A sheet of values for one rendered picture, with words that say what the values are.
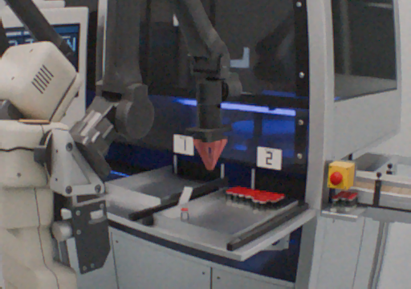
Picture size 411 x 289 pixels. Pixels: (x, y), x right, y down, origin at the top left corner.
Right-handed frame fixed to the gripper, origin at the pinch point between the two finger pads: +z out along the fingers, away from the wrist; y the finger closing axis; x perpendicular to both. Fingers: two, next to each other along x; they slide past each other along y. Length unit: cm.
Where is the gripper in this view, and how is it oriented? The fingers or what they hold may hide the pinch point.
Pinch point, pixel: (209, 166)
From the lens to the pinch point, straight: 119.8
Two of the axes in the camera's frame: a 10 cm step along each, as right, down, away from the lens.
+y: 6.2, -1.5, 7.7
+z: 0.1, 9.8, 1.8
